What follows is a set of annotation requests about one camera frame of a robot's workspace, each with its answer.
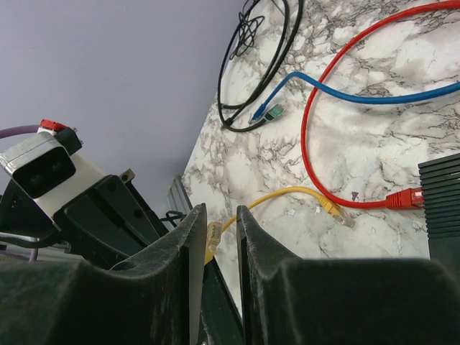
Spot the aluminium frame rail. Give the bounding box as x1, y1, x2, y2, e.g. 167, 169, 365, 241
167, 175, 193, 214

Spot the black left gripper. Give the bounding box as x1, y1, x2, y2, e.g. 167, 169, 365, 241
0, 174, 170, 270

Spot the red ethernet cable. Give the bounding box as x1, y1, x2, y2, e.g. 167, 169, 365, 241
300, 0, 460, 211

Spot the blue ethernet cable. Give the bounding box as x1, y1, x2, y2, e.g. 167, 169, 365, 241
248, 70, 460, 126

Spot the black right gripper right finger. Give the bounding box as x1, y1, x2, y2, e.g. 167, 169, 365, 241
236, 206, 459, 344

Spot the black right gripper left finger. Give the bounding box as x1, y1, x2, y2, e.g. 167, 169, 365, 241
1, 204, 207, 344

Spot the black network switch box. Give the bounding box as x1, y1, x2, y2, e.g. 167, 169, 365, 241
418, 152, 460, 259

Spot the yellow ethernet cable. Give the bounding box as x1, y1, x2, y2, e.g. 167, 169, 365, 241
203, 185, 356, 267

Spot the black ethernet cable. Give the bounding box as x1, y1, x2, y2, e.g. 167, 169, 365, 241
216, 0, 305, 133

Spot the thin black adapter cord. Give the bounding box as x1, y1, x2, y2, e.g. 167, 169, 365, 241
229, 0, 285, 60

